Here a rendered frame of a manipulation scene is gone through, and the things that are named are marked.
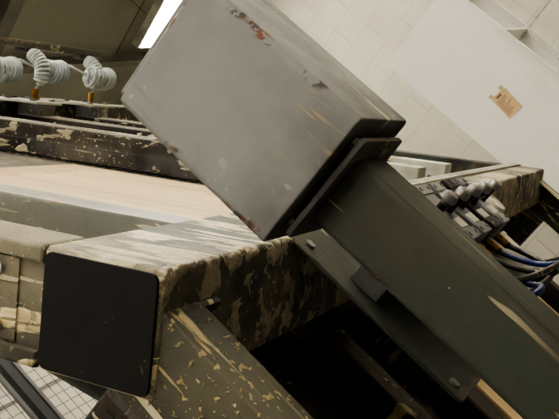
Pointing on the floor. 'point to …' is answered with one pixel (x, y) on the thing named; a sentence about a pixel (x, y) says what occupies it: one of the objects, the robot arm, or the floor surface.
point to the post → (449, 284)
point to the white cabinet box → (488, 80)
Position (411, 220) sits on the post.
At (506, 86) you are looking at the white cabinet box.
